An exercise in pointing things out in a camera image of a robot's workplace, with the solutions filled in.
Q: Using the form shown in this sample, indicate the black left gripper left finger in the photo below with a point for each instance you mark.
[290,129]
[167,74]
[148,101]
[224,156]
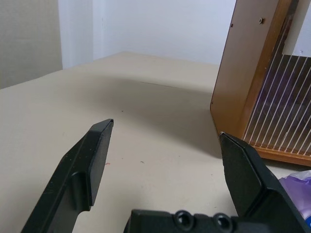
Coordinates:
[80,170]

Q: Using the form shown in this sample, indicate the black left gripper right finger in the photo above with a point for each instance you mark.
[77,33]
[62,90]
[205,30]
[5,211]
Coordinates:
[255,184]

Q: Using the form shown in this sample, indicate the purple tissue pack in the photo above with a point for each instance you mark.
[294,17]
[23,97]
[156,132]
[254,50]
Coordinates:
[297,187]

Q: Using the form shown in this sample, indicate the clear ribbed plastic panel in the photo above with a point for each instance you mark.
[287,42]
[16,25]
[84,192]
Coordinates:
[279,104]

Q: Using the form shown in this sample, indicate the brown wooden cabinet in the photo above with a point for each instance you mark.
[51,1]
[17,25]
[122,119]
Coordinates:
[233,80]

